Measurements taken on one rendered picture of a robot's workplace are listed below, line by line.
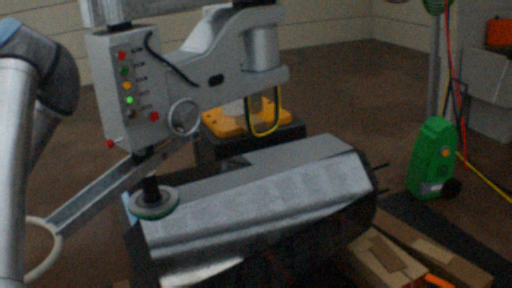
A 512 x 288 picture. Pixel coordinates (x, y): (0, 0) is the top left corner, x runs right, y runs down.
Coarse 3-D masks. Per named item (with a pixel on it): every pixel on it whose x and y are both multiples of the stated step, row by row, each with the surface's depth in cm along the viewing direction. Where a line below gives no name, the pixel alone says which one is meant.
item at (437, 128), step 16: (448, 96) 285; (464, 96) 265; (432, 128) 281; (448, 128) 274; (416, 144) 295; (432, 144) 277; (448, 144) 276; (416, 160) 293; (432, 160) 279; (448, 160) 281; (416, 176) 293; (432, 176) 284; (448, 176) 287; (416, 192) 293; (432, 192) 290; (448, 192) 287
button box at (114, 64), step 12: (108, 48) 126; (120, 48) 128; (108, 60) 128; (132, 72) 134; (120, 84) 132; (132, 84) 135; (120, 96) 133; (120, 108) 134; (132, 108) 137; (120, 120) 137; (132, 120) 138
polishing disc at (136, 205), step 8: (136, 192) 173; (160, 192) 172; (168, 192) 171; (176, 192) 171; (128, 200) 167; (136, 200) 167; (168, 200) 165; (176, 200) 166; (136, 208) 161; (144, 208) 161; (152, 208) 161; (160, 208) 160; (168, 208) 161
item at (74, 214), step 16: (176, 128) 172; (160, 144) 170; (176, 144) 162; (128, 160) 161; (160, 160) 159; (112, 176) 157; (128, 176) 150; (80, 192) 150; (96, 192) 154; (112, 192) 147; (64, 208) 146; (80, 208) 149; (96, 208) 143; (64, 224) 136; (80, 224) 140
